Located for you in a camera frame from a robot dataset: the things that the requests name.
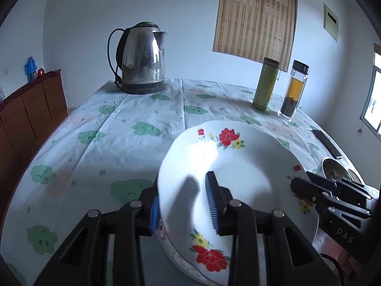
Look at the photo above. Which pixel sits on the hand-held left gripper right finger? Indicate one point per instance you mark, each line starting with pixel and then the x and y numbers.
pixel 212 202

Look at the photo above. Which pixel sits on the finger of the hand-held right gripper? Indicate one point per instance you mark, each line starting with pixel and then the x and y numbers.
pixel 326 184
pixel 303 187

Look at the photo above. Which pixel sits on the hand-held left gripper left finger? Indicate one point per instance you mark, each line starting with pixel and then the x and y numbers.
pixel 154 217

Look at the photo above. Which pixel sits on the white plate red flowers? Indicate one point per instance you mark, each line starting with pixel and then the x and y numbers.
pixel 253 166

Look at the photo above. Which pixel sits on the black smartphone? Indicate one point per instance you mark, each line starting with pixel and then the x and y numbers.
pixel 327 144

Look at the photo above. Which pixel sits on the green cloud printed tablecloth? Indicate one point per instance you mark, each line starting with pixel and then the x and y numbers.
pixel 119 155

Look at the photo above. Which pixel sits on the glass tea bottle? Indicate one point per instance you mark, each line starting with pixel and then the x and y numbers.
pixel 293 92

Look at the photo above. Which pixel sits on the green thermos bottle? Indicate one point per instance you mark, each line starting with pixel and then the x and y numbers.
pixel 265 86

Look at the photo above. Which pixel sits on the black kettle base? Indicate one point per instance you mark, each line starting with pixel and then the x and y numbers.
pixel 140 89

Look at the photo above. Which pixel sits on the brown wooden sideboard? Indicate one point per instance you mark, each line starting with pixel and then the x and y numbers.
pixel 29 116

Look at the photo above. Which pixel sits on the stainless steel electric kettle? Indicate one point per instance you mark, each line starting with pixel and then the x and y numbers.
pixel 140 56

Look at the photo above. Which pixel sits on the bamboo window blind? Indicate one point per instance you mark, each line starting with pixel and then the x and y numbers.
pixel 256 20

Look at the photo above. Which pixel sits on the small red ornament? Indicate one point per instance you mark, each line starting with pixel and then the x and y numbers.
pixel 41 72

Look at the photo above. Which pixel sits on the blue thermos jug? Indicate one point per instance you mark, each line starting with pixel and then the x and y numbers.
pixel 30 70

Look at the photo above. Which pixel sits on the window with frame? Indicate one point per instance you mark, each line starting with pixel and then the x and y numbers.
pixel 373 95

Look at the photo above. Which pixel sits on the cream wall panel box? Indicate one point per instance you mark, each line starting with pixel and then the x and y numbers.
pixel 331 22

